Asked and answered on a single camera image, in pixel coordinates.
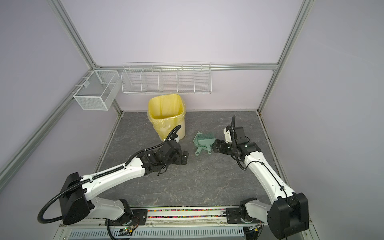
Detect small white mesh basket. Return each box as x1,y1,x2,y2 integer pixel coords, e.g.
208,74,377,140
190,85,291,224
74,70,121,111

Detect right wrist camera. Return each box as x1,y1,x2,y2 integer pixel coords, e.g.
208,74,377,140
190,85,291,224
223,126,233,143

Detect green plastic dustpan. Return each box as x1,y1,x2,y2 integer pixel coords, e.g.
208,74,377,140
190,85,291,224
193,132,210,156

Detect green hand brush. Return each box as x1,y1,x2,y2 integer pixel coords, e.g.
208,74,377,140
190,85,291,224
199,133,216,155

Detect yellow lined trash bin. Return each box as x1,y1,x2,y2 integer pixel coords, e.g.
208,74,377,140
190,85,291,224
148,94,186,141

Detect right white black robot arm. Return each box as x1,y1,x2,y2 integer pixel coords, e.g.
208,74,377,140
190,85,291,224
213,117,310,240

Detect long white wire shelf basket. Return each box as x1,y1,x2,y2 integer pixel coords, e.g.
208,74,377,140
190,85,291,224
121,62,212,95

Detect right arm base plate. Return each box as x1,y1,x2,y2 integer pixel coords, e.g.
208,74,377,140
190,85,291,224
223,207,261,224

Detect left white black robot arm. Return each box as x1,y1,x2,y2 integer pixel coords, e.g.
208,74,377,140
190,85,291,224
37,125,188,226

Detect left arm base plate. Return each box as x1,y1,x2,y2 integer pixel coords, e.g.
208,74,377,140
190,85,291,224
109,209,148,227

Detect aluminium front rail frame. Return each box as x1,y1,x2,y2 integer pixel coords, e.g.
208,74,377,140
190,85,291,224
56,204,320,240

